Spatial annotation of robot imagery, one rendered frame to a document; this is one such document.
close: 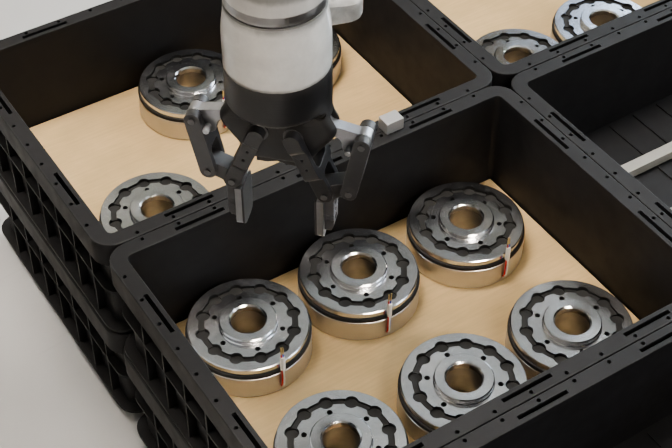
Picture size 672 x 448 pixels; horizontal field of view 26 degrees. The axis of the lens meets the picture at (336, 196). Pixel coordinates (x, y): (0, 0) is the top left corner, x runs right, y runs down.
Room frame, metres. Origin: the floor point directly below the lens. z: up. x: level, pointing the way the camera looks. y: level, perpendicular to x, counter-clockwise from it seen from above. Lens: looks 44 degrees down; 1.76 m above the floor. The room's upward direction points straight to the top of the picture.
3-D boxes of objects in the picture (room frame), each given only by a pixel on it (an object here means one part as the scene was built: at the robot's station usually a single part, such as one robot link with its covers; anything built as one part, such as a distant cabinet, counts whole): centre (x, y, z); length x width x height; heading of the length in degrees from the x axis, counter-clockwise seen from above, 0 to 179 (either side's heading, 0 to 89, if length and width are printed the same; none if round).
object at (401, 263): (0.85, -0.02, 0.86); 0.10 x 0.10 x 0.01
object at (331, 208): (0.77, 0.00, 1.02); 0.03 x 0.01 x 0.05; 77
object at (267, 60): (0.80, 0.04, 1.17); 0.11 x 0.09 x 0.06; 167
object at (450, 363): (0.73, -0.10, 0.86); 0.05 x 0.05 x 0.01
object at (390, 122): (0.95, -0.05, 0.94); 0.02 x 0.01 x 0.01; 123
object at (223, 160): (0.79, 0.08, 1.02); 0.03 x 0.01 x 0.05; 77
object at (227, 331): (0.79, 0.07, 0.86); 0.05 x 0.05 x 0.01
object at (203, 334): (0.79, 0.07, 0.86); 0.10 x 0.10 x 0.01
